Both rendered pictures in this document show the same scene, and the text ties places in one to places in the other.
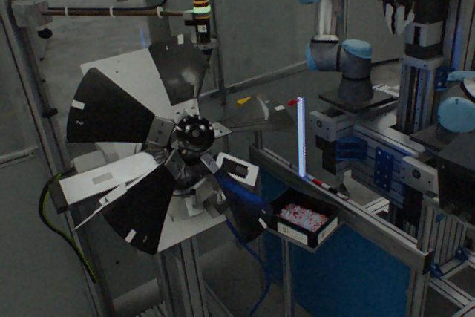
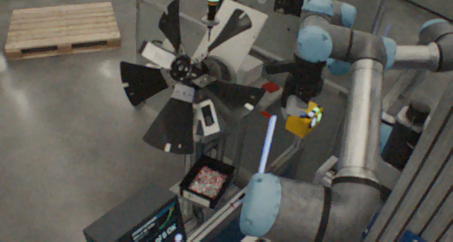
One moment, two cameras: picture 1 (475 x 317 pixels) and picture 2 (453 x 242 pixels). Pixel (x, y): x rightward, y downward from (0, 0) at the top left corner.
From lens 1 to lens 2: 1.51 m
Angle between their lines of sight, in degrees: 55
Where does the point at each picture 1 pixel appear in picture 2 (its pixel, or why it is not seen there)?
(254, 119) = (223, 95)
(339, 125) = (324, 181)
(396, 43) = not seen: outside the picture
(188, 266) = not seen: hidden behind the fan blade
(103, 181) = (158, 57)
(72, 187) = (148, 48)
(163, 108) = (235, 54)
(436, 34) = (387, 177)
